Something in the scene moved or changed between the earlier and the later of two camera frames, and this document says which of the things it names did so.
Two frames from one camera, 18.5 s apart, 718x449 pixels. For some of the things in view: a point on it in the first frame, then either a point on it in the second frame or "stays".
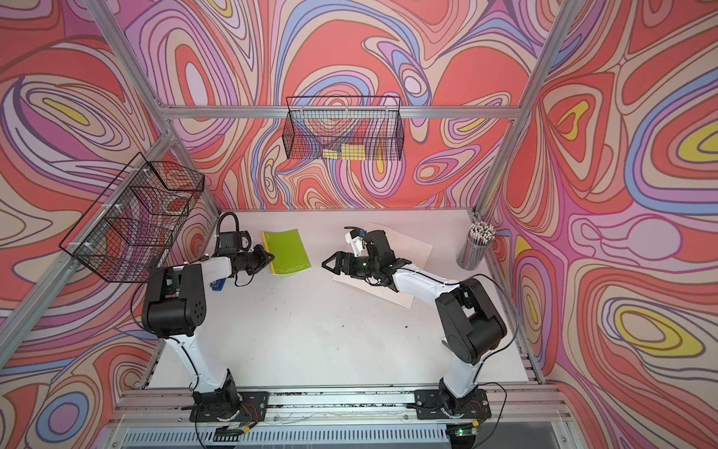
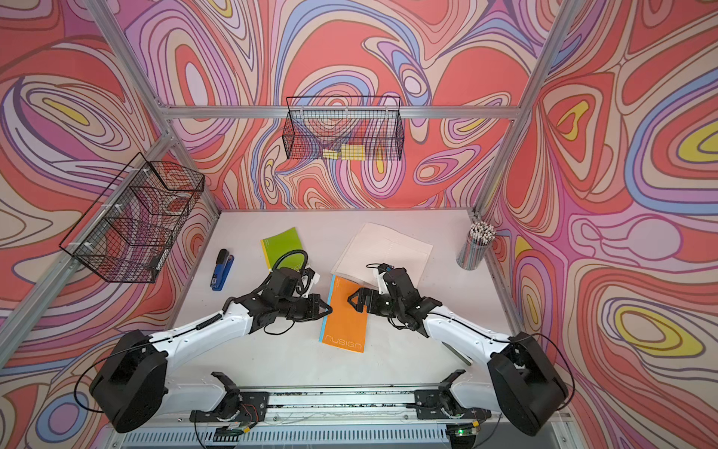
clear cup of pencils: (480, 237) stays
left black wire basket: (131, 227) stays
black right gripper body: (365, 266) to (388, 306)
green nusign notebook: (289, 252) stays
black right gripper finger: (340, 263) to (364, 296)
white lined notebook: (403, 247) stays
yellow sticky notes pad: (348, 152) stays
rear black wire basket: (343, 127) stays
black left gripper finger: (268, 258) to (316, 307)
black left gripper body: (249, 261) to (294, 308)
